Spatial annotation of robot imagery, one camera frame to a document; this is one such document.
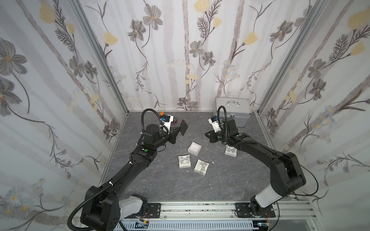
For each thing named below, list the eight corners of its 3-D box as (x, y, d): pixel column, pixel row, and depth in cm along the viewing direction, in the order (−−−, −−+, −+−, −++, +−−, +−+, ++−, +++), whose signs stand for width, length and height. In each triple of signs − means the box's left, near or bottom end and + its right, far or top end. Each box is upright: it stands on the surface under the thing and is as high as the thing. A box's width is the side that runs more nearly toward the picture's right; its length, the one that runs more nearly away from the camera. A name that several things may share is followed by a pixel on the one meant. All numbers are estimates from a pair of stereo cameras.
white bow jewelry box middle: (193, 170, 90) (194, 168, 87) (198, 161, 94) (198, 158, 91) (204, 175, 88) (205, 173, 85) (208, 165, 92) (209, 163, 89)
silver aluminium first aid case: (215, 127, 113) (219, 112, 100) (212, 108, 128) (215, 92, 114) (246, 127, 113) (254, 112, 100) (240, 108, 128) (246, 92, 115)
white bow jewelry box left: (179, 168, 90) (179, 166, 88) (178, 158, 95) (178, 155, 92) (191, 167, 91) (191, 164, 88) (189, 157, 96) (189, 154, 93)
